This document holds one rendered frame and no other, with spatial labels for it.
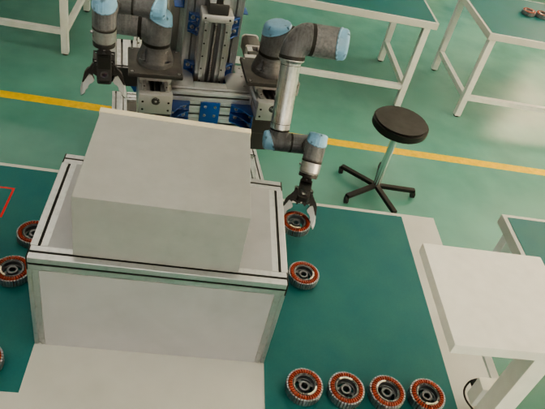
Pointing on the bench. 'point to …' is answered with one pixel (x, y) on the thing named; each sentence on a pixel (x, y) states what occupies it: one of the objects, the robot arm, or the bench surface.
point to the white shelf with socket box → (491, 316)
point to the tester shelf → (259, 250)
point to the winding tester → (163, 191)
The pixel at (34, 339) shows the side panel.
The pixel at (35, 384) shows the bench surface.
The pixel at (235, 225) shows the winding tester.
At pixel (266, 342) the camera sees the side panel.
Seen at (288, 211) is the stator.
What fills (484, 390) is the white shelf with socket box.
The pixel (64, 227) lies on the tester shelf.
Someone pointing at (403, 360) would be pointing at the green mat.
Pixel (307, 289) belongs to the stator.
